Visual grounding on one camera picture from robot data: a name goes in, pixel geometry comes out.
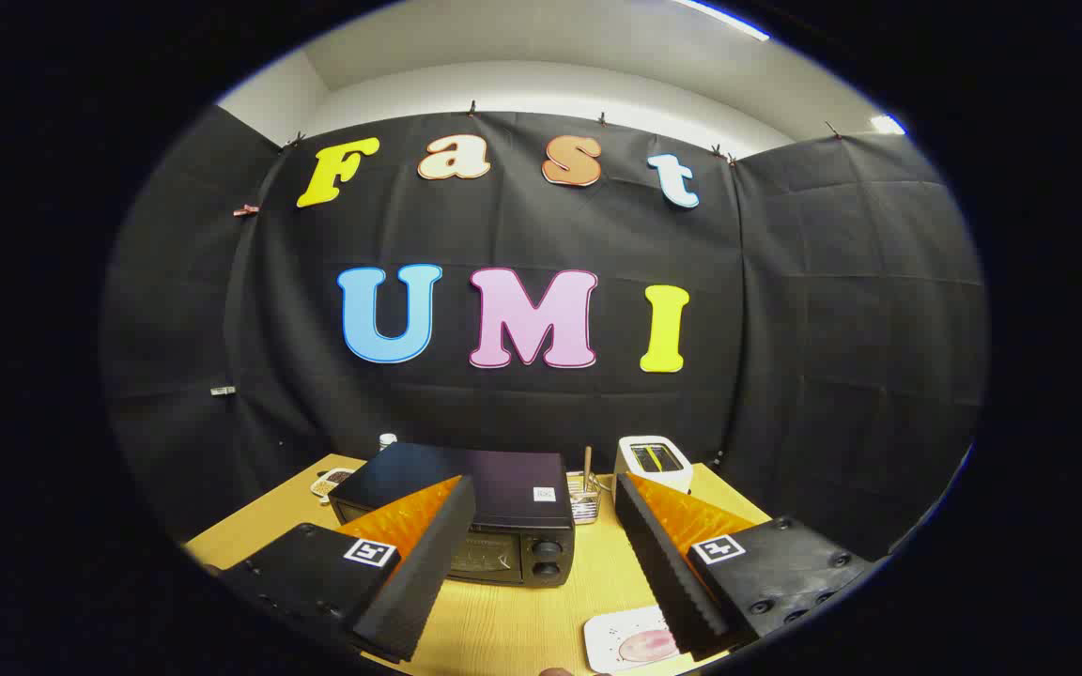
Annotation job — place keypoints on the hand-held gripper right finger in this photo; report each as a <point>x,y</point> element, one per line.
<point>663,563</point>

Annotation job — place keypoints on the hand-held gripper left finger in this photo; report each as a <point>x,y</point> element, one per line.
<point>428,563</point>

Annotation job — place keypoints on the pink ham slice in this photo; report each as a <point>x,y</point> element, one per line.
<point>646,646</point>

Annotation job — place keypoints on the white square plate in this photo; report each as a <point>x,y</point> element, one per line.
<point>609,643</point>

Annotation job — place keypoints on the black toaster oven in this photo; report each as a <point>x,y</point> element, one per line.
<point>503,481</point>

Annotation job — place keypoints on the white bread toaster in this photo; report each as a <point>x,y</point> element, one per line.
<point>654,458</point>

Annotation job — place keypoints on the wooden stick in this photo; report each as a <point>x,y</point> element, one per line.
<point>587,462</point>

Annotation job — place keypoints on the small white dish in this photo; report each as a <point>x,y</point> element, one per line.
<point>330,483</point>

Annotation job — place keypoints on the black backdrop cloth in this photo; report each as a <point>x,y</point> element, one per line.
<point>785,329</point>

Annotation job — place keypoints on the red clip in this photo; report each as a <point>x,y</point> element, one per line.
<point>245,210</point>

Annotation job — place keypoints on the ceiling light strip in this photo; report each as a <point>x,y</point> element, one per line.
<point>887,124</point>

